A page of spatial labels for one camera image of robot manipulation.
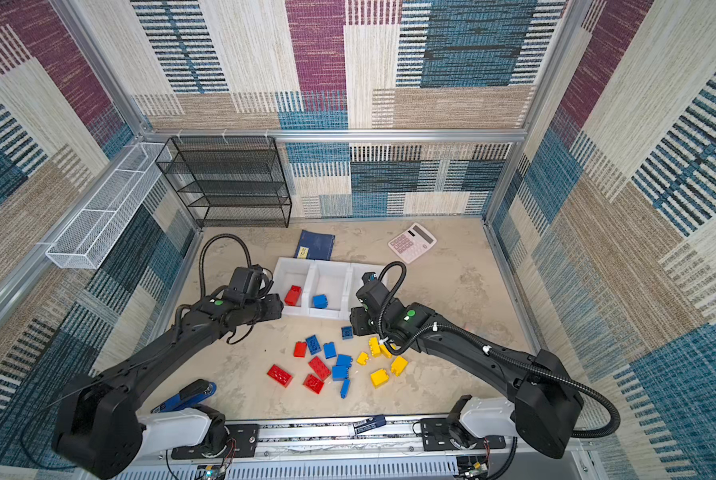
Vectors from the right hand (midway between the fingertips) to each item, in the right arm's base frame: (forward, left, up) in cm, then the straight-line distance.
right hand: (361, 321), depth 81 cm
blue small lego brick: (-3, +9, -11) cm, 15 cm away
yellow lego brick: (-5, -6, -9) cm, 12 cm away
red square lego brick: (-2, +18, -12) cm, 22 cm away
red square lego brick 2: (-12, +13, -11) cm, 21 cm away
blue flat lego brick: (-9, +6, -11) cm, 16 cm away
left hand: (+7, +24, 0) cm, 25 cm away
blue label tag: (-22, -1, -10) cm, 24 cm away
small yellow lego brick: (-6, 0, -11) cm, 12 cm away
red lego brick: (+15, +22, -10) cm, 28 cm away
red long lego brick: (-10, +23, -11) cm, 27 cm away
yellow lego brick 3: (-11, -4, -10) cm, 16 cm away
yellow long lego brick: (-3, -3, -10) cm, 11 cm away
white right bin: (+20, +1, -6) cm, 21 cm away
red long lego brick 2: (-9, +11, -10) cm, 18 cm away
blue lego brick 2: (-6, +5, -11) cm, 14 cm away
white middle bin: (+17, +10, -10) cm, 22 cm away
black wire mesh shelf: (+53, +46, +6) cm, 71 cm away
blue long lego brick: (-1, +14, -11) cm, 18 cm away
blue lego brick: (+13, +13, -10) cm, 21 cm away
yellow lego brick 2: (-8, -10, -10) cm, 17 cm away
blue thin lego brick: (-14, +5, -10) cm, 18 cm away
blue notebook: (+36, +17, -11) cm, 41 cm away
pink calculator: (+35, -20, -10) cm, 42 cm away
